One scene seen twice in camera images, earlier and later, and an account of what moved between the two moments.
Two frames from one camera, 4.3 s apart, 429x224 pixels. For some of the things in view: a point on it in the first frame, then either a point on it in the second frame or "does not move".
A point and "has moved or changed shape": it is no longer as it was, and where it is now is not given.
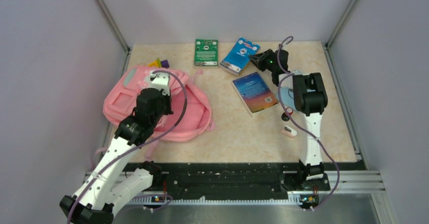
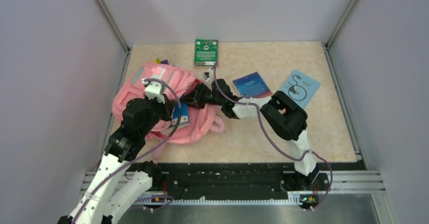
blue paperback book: x=237 y=57 -> x=183 y=121
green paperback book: x=206 y=54 does not move
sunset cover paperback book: x=255 y=93 does not move
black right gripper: x=258 y=59 -> x=196 y=95
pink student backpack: x=120 y=99 has moved or changed shape
